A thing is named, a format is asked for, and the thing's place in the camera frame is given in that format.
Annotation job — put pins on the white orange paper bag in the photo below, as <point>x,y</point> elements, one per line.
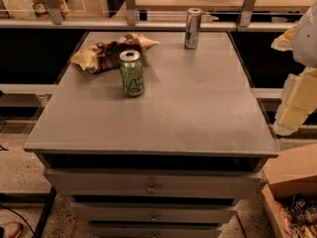
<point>23,9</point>

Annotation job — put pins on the silver blue energy drink can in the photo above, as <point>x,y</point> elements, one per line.
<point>192,29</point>

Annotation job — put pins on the middle drawer round knob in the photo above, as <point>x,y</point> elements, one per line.
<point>154,218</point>

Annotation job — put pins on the brown yellow chip bag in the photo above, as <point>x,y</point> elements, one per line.
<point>104,56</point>

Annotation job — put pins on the grey drawer cabinet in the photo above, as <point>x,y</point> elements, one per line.
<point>197,133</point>

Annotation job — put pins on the red white shoe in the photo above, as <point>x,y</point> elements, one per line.
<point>11,230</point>

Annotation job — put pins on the metal railing with posts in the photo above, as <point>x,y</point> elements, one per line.
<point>129,22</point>

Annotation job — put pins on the drawer round knob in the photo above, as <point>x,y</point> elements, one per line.
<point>151,189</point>
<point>154,218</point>

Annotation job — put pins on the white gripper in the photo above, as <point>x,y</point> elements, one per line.
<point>307,40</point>

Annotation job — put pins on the top drawer round knob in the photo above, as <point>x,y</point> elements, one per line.
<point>151,189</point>

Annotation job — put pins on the snack bags in box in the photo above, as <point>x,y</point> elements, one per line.
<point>300,216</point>

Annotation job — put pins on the green soda can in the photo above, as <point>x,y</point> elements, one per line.
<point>131,67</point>

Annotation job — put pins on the cardboard box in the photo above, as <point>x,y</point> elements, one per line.
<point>293,171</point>

